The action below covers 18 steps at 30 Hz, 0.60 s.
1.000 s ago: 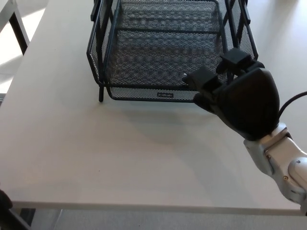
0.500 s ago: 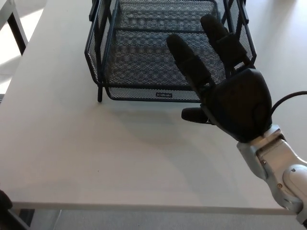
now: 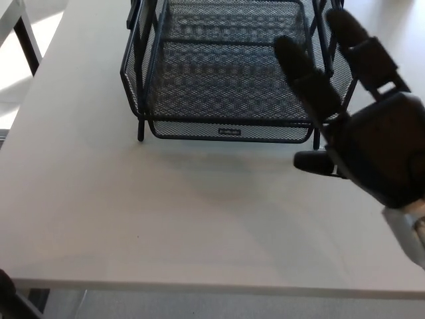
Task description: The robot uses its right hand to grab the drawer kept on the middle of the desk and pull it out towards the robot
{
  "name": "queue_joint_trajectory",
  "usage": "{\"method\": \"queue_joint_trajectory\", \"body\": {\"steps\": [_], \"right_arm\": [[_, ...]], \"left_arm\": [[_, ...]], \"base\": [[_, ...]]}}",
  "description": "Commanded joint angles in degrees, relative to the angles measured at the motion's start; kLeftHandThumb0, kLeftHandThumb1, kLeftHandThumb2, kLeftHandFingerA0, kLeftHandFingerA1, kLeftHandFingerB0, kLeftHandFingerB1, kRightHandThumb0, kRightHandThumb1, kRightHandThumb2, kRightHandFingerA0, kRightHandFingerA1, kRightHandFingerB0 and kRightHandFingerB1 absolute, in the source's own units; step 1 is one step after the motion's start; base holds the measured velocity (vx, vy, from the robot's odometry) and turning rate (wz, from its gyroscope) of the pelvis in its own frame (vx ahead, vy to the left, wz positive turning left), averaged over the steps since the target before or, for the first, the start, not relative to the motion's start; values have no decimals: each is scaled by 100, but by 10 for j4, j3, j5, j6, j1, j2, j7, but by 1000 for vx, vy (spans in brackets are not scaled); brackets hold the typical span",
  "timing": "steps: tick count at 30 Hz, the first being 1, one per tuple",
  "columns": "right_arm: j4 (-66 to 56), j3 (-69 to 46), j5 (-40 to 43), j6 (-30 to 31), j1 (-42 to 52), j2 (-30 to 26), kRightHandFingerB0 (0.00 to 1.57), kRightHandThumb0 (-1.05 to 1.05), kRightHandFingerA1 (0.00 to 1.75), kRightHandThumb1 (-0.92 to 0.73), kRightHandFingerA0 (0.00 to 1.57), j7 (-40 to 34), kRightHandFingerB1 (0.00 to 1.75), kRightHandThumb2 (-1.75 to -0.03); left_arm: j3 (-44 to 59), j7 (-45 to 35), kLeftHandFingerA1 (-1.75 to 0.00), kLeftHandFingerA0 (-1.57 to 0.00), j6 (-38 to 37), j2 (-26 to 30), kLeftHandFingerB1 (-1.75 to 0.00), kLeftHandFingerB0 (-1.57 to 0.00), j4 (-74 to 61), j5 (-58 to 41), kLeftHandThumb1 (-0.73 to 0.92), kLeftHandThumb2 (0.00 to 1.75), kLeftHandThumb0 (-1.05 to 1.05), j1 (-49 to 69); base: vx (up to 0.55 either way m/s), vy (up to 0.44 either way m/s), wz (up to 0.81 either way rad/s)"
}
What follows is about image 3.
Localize white side table black legs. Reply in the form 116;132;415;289
0;0;43;77

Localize black mesh sliding tray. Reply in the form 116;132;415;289
119;0;359;124

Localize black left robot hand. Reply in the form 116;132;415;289
0;268;17;297

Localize dark under-desk base frame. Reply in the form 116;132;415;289
0;290;44;319

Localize grey metal desk leg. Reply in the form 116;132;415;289
44;289;88;319

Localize black metal tray rack frame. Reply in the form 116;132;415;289
132;0;333;150

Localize black mesh tray with label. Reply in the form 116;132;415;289
147;118;315;144

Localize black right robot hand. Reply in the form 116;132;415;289
274;9;425;209

